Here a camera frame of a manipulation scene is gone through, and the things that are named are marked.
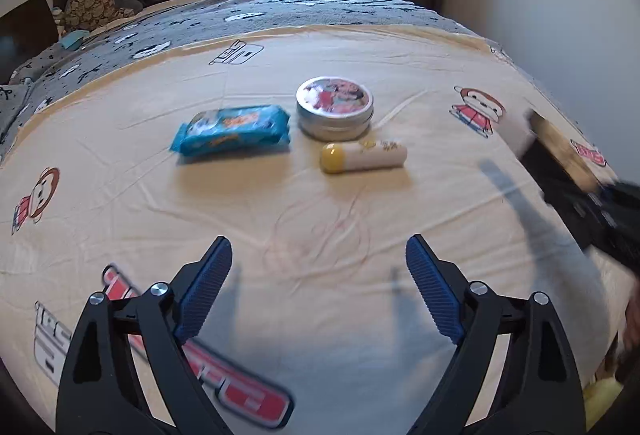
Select person's right hand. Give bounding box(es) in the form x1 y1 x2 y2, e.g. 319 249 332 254
615 281 640 383

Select cream printed bed sheet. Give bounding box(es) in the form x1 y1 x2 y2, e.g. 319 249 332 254
1 26 632 434

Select grey patterned blanket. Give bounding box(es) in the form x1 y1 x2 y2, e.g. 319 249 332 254
1 0 467 154

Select brown patterned pillow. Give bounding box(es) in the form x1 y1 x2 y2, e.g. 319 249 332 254
62 0 143 33

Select dark wooden headboard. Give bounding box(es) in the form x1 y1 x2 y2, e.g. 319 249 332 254
0 0 58 84

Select round silver tin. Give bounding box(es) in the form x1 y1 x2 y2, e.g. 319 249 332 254
295 76 374 142

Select black white box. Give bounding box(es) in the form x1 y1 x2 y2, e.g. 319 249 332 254
497 110 606 221

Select small yellow white tube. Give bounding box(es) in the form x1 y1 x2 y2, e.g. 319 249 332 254
320 140 408 175

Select blue wet wipes pack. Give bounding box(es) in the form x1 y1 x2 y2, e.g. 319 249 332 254
170 104 291 158

